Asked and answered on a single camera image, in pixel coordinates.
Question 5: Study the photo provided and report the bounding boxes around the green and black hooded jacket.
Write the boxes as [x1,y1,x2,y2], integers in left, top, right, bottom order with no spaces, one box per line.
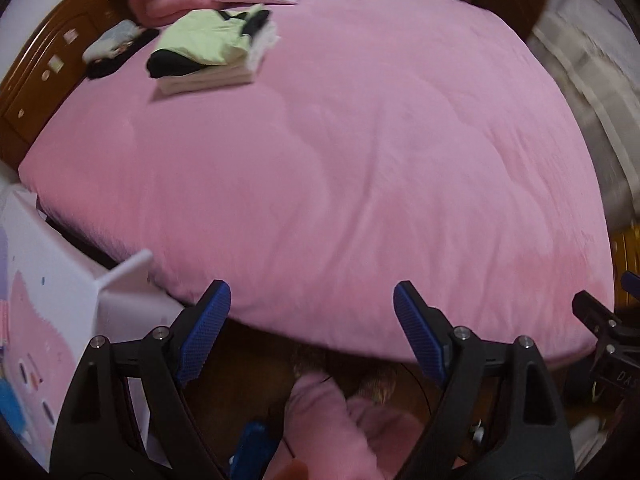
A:
[145,4,272,79]

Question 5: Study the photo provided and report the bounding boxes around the white storage box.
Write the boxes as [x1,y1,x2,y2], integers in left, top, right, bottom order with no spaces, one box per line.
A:
[1,184,182,466]

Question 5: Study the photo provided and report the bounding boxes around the pink pajama legs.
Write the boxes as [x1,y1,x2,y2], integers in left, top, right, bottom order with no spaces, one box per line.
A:
[264,370,424,479]

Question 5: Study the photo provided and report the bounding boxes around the pink bed blanket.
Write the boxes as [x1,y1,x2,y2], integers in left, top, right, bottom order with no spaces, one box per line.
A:
[18,0,614,366]

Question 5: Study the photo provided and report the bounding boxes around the grey beige folded bedding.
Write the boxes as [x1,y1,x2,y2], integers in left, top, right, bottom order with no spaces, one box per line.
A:
[528,0,639,231]

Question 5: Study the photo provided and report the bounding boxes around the brown wooden headboard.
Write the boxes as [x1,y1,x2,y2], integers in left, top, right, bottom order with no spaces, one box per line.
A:
[1,0,134,169]

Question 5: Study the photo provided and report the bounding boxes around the grey plush toy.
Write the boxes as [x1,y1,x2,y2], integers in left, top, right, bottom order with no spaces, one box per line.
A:
[82,20,160,79]

